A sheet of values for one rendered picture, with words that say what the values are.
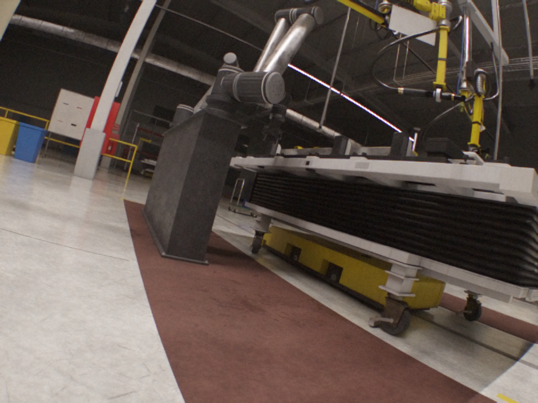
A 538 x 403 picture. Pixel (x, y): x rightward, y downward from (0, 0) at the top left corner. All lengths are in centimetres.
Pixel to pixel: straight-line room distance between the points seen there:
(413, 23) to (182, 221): 198
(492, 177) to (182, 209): 157
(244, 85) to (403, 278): 137
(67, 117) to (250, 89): 770
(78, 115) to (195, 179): 752
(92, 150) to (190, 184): 427
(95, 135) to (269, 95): 456
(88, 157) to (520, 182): 587
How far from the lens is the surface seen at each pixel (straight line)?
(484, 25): 431
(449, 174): 132
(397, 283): 158
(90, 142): 594
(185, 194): 181
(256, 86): 179
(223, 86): 196
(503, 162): 125
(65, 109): 917
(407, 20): 224
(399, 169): 147
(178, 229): 184
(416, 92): 204
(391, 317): 162
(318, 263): 243
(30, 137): 626
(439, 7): 239
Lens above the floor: 48
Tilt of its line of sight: level
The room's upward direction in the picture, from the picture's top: 16 degrees clockwise
